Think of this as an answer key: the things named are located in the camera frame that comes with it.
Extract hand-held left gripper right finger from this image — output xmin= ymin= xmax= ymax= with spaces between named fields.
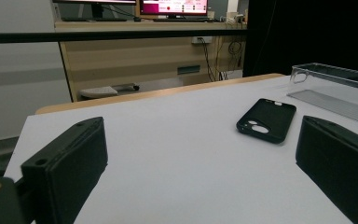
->
xmin=295 ymin=115 xmax=358 ymax=224

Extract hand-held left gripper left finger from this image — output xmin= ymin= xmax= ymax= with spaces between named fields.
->
xmin=21 ymin=117 xmax=109 ymax=224

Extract clear plastic container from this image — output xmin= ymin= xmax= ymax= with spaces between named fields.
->
xmin=287 ymin=63 xmax=358 ymax=128

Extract black phone case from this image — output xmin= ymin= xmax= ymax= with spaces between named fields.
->
xmin=236 ymin=98 xmax=297 ymax=145

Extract grey chair base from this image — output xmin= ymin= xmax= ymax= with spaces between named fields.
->
xmin=79 ymin=82 xmax=141 ymax=101

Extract white partition panel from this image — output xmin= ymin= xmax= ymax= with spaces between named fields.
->
xmin=0 ymin=0 xmax=73 ymax=144

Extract wooden table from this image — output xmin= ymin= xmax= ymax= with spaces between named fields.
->
xmin=35 ymin=73 xmax=285 ymax=116

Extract white table board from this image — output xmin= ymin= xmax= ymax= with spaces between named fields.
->
xmin=4 ymin=76 xmax=358 ymax=224

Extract wooden desk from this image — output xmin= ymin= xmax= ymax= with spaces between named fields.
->
xmin=54 ymin=20 xmax=248 ymax=103

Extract dark monitor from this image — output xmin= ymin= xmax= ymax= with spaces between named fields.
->
xmin=52 ymin=0 xmax=137 ymax=21

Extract white power outlet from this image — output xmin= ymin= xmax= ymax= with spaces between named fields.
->
xmin=191 ymin=35 xmax=213 ymax=45

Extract monitor with pink screen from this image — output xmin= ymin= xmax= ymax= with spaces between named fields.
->
xmin=139 ymin=0 xmax=209 ymax=17

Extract black horizontal frame bar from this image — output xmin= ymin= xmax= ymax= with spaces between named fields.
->
xmin=0 ymin=29 xmax=248 ymax=45

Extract black desk cables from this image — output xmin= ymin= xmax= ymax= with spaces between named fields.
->
xmin=198 ymin=36 xmax=244 ymax=82

